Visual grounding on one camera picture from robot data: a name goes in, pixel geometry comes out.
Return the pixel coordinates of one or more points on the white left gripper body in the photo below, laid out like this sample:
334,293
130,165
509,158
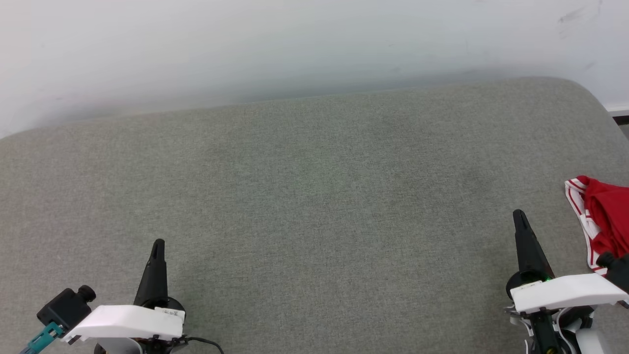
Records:
123,322

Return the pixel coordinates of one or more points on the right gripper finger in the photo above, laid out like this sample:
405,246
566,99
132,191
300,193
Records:
528,250

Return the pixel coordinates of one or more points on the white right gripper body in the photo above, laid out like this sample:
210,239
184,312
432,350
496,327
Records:
565,292

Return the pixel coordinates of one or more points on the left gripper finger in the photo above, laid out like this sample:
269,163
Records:
155,280

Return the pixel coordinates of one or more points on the red white basketball jersey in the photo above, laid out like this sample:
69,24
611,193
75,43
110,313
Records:
612,211

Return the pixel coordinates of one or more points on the white grey left arm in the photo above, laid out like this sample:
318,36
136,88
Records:
118,347

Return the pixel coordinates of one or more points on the white grey right arm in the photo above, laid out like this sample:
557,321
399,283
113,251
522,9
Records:
587,341

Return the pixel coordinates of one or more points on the white baseboard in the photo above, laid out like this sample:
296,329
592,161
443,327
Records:
620,109

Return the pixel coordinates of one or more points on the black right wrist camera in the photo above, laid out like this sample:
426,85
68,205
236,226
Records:
619,270

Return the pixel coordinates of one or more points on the teal camera connector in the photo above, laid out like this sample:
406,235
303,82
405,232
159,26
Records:
42,339

